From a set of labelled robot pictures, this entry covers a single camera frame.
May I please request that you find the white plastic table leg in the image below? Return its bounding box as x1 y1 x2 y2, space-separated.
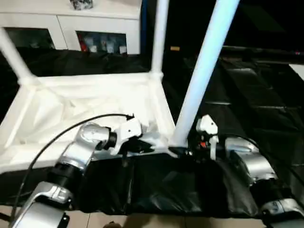
168 0 241 148
0 27 40 87
149 0 170 81

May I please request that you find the white plastic table top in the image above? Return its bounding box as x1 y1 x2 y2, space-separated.
0 72 179 174

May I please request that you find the black glossy mat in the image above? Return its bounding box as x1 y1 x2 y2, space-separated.
0 47 304 218

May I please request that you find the long black bar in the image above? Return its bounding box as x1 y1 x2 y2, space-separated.
222 46 304 59

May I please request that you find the white flat panel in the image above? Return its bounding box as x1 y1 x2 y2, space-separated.
288 63 304 79

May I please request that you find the white glass-door cabinet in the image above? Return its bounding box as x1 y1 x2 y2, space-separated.
0 0 142 55

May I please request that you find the large dark screen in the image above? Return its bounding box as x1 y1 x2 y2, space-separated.
141 0 304 52

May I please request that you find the dark bag of parts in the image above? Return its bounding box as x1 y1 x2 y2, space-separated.
69 0 95 10

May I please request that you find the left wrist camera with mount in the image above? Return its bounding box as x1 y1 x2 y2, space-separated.
109 117 143 157

